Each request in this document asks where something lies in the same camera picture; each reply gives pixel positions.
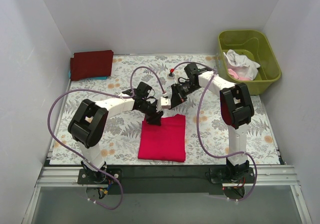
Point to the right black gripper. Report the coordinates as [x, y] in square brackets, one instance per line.
[173, 99]

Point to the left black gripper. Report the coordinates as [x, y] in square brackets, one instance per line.
[153, 117]

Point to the bright red t-shirt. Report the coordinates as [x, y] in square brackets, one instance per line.
[165, 142]

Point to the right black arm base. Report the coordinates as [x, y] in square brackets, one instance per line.
[219, 174]

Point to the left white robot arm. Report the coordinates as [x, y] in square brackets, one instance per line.
[88, 124]

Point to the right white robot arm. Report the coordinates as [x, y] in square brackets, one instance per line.
[236, 108]

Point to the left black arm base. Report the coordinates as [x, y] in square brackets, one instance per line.
[88, 176]

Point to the floral patterned table mat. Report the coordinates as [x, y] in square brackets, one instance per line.
[121, 138]

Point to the teal item under shirt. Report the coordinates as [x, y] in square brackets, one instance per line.
[93, 78]

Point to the folded dark red t-shirt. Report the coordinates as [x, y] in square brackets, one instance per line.
[94, 64]

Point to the pink cloth in bin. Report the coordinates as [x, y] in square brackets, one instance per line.
[234, 75]

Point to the white cloth in bin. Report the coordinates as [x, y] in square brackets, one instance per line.
[241, 64]

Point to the olive green plastic bin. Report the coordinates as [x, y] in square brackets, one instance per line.
[254, 45]

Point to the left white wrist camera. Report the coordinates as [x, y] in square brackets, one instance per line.
[163, 103]

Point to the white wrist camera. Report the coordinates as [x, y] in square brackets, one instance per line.
[172, 76]
[163, 103]

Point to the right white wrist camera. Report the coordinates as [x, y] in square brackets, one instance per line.
[172, 76]

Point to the aluminium frame rail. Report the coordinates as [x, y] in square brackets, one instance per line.
[169, 194]

